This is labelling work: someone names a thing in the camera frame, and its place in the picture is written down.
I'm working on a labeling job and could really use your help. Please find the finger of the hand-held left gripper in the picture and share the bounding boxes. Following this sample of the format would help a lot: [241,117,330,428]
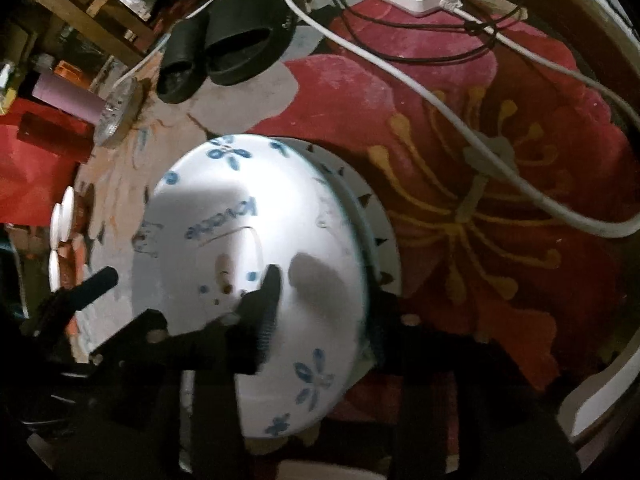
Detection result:
[64,266,121,312]

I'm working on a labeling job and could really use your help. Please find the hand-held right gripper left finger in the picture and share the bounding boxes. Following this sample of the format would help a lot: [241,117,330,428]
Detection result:
[89,264,283,480]

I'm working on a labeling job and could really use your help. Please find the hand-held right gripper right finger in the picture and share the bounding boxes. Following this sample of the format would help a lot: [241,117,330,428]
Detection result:
[371,299,582,480]

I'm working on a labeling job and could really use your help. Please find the white bowl red outside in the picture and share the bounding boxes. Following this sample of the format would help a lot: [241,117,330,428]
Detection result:
[59,186,78,221]
[49,204,69,251]
[47,251,63,292]

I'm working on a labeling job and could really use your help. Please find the large bear print plate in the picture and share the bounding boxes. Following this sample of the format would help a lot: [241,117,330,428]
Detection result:
[131,134,373,442]

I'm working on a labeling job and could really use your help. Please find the large leaf pattern plate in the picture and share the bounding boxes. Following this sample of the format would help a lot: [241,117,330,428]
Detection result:
[305,141,402,296]

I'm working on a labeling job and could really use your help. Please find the red bag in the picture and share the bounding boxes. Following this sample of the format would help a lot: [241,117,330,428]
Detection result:
[0,99,93,226]

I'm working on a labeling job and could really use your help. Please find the dark red cylinder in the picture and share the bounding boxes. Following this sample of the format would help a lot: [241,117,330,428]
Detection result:
[18,114,97,163]

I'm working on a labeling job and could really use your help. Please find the round perforated metal tin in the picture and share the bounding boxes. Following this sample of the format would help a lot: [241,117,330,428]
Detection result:
[94,80,144,149]

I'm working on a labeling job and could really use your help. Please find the pink tumbler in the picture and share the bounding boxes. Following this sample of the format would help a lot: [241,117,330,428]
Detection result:
[31,72,109,127]

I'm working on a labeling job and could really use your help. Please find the wooden chair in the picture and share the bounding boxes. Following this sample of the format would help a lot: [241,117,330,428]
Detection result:
[22,0,236,56]

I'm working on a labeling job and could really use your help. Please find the long white cable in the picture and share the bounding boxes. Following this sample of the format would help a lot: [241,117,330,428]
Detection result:
[114,0,640,239]

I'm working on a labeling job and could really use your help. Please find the white power strip cord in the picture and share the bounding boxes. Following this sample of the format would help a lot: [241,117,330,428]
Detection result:
[442,0,640,126]

